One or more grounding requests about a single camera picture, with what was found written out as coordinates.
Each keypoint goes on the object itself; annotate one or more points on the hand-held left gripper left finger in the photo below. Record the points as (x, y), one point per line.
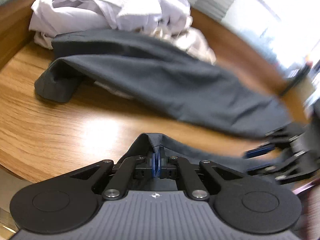
(150, 166)

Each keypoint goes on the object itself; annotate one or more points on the beige garment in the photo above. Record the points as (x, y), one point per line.
(192, 45)

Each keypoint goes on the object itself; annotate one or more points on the white shirt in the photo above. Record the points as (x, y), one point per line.
(100, 5)

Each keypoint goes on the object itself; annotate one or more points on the glass desk partition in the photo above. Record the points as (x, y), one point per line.
(250, 10)

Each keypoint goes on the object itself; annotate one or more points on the dark partition post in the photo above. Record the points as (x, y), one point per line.
(293, 82)

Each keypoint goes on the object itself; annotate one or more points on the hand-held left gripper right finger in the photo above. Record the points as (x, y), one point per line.
(165, 166)

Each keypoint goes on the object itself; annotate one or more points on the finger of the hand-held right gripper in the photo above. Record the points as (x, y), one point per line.
(275, 142)
(280, 171)

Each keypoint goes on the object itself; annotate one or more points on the dark grey pants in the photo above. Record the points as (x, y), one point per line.
(162, 80)

